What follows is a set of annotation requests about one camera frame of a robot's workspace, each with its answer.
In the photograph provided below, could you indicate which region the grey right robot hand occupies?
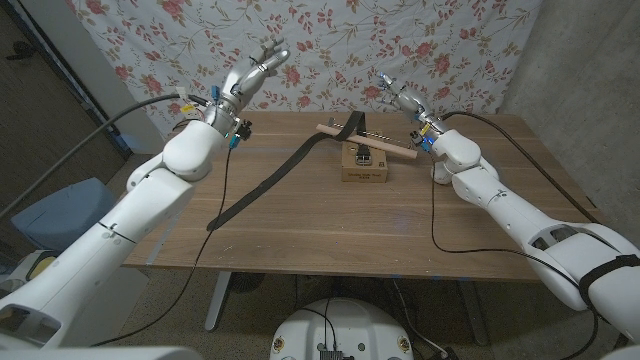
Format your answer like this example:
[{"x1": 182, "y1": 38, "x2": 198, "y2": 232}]
[{"x1": 378, "y1": 72, "x2": 450, "y2": 139}]

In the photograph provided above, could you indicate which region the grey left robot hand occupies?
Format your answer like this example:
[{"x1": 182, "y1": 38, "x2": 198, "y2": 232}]
[{"x1": 203, "y1": 37, "x2": 291, "y2": 136}]

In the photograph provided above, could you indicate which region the wooden stick with metal clips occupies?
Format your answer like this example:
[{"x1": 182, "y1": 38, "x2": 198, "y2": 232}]
[{"x1": 315, "y1": 117, "x2": 419, "y2": 160}]

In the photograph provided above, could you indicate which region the black leather belt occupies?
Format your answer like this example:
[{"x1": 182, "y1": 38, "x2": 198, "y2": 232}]
[{"x1": 206, "y1": 110, "x2": 375, "y2": 232}]

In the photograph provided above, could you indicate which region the brown cardboard package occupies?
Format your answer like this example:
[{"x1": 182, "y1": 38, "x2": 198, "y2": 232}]
[{"x1": 341, "y1": 141, "x2": 389, "y2": 184}]

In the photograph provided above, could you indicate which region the floral backdrop cloth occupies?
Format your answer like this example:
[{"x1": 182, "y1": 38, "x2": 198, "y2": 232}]
[{"x1": 67, "y1": 0, "x2": 544, "y2": 139}]

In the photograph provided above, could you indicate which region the grey table leg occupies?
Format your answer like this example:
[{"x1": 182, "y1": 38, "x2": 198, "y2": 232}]
[
  {"x1": 204, "y1": 271, "x2": 234, "y2": 332},
  {"x1": 457, "y1": 279, "x2": 489, "y2": 346}
]

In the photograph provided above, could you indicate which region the black door hook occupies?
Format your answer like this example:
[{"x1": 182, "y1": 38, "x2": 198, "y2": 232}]
[{"x1": 5, "y1": 40, "x2": 37, "y2": 62}]

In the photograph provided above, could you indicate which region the blue plastic bin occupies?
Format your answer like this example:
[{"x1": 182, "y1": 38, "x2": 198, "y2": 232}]
[{"x1": 10, "y1": 177, "x2": 119, "y2": 253}]

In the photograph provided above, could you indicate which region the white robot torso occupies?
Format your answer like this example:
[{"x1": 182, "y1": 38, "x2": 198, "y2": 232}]
[{"x1": 269, "y1": 298, "x2": 415, "y2": 360}]

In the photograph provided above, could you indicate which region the black yellow foot pedal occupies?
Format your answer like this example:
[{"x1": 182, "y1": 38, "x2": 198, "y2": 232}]
[{"x1": 25, "y1": 252, "x2": 59, "y2": 281}]

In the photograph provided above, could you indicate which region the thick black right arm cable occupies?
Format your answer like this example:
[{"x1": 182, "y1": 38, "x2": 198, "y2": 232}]
[{"x1": 439, "y1": 111, "x2": 601, "y2": 225}]

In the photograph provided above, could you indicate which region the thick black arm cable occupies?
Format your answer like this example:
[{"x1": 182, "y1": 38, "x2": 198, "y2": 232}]
[
  {"x1": 0, "y1": 93, "x2": 211, "y2": 219},
  {"x1": 439, "y1": 111, "x2": 601, "y2": 225}
]

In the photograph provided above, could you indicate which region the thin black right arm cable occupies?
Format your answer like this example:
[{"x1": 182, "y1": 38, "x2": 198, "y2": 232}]
[{"x1": 429, "y1": 149, "x2": 600, "y2": 360}]

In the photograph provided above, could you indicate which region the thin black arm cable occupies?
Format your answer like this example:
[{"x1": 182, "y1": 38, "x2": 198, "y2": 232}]
[
  {"x1": 429, "y1": 149, "x2": 600, "y2": 360},
  {"x1": 92, "y1": 147, "x2": 233, "y2": 347}
]

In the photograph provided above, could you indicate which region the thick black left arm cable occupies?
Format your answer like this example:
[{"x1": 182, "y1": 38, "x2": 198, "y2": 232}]
[{"x1": 0, "y1": 93, "x2": 211, "y2": 219}]

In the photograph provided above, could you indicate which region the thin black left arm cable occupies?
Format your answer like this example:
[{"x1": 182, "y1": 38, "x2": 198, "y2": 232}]
[{"x1": 92, "y1": 147, "x2": 233, "y2": 347}]

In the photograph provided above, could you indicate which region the white cable under table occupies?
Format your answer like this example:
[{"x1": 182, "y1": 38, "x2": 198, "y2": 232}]
[{"x1": 392, "y1": 279, "x2": 444, "y2": 357}]

